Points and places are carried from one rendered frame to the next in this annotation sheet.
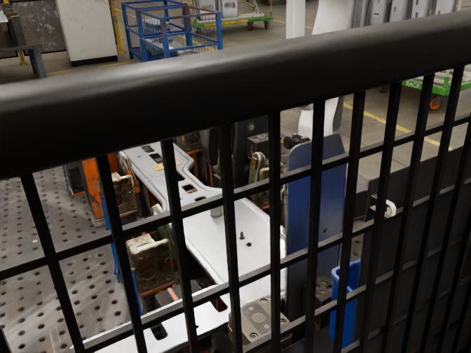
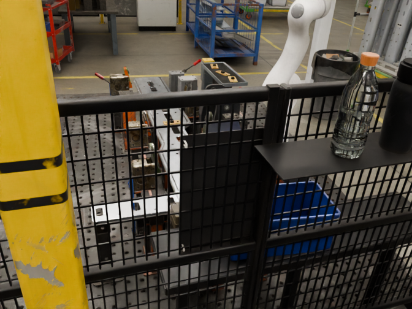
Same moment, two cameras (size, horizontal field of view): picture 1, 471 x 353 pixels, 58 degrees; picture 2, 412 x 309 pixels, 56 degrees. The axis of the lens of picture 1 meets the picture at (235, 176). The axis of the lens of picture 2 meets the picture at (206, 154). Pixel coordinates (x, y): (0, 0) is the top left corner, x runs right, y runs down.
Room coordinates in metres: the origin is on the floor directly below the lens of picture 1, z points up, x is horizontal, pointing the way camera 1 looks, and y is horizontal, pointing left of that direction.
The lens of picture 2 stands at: (-0.42, -0.25, 1.80)
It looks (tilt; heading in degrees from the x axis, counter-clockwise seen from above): 30 degrees down; 10
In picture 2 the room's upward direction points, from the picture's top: 3 degrees clockwise
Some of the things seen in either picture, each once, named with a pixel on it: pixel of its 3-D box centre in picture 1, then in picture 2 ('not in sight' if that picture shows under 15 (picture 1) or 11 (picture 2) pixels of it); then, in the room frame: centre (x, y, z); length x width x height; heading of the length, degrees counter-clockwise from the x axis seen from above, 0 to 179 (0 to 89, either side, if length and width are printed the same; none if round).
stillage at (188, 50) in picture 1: (179, 46); (225, 27); (6.21, 0.69, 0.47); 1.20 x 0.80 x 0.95; 25
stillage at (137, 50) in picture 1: (155, 33); (210, 13); (7.51, 1.20, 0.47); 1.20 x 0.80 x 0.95; 22
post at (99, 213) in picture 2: not in sight; (105, 247); (0.49, 0.25, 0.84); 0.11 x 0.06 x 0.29; 119
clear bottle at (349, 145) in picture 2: not in sight; (357, 106); (0.30, -0.40, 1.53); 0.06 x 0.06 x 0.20
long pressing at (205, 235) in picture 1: (161, 165); (169, 122); (1.24, 0.23, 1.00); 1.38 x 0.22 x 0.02; 29
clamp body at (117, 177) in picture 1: (125, 226); (138, 155); (1.08, 0.34, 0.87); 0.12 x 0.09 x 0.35; 119
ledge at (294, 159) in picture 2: not in sight; (349, 133); (0.31, -0.41, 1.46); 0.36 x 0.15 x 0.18; 119
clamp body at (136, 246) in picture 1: (156, 300); (144, 198); (0.76, 0.20, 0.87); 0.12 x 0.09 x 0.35; 119
